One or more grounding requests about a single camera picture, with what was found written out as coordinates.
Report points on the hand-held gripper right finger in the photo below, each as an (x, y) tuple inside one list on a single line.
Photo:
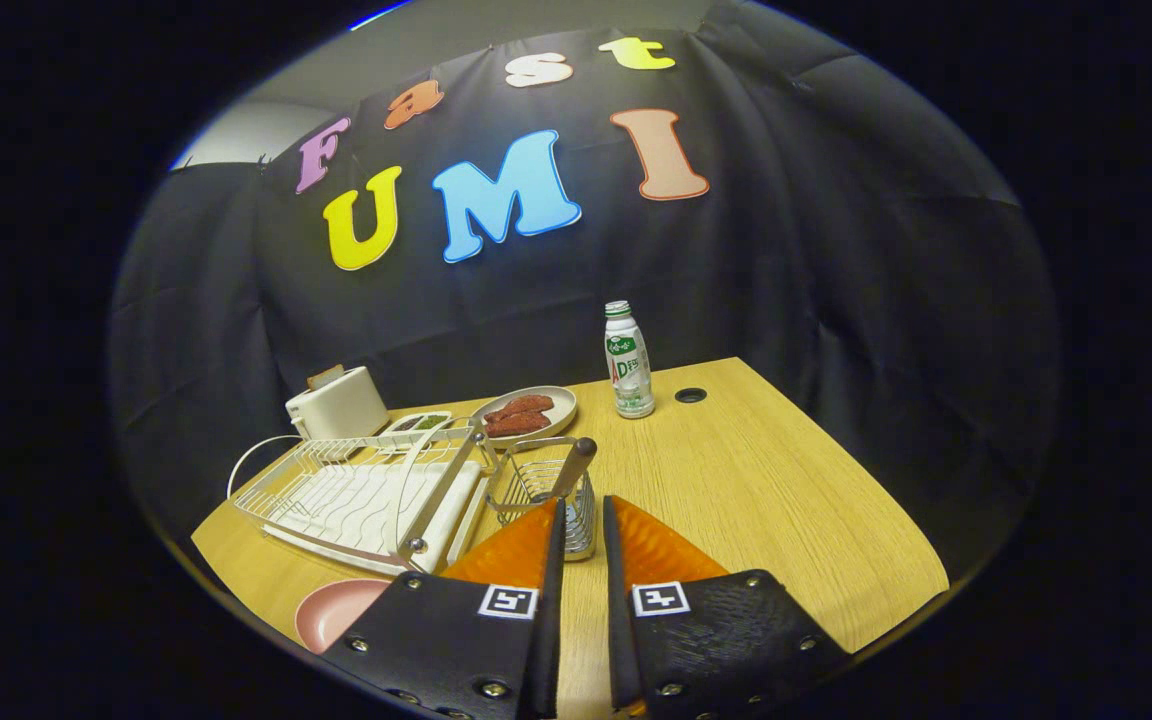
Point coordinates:
[(618, 620)]

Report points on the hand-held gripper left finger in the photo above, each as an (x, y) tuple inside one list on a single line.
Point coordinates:
[(553, 620)]

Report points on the pink plate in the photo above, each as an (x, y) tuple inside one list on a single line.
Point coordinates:
[(336, 612)]

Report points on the beige round plate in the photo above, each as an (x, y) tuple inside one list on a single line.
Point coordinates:
[(564, 402)]

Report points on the reddish brown meat piece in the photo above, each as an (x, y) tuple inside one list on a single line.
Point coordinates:
[(521, 406), (516, 425)]

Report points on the white divided bean tray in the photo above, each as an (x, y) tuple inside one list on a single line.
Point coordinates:
[(426, 422)]

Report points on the white drink bottle green label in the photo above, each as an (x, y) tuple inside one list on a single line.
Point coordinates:
[(629, 370)]

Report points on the white toaster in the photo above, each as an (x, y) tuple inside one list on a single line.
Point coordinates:
[(341, 405)]

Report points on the brown toast slice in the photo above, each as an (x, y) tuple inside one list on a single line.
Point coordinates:
[(324, 377)]

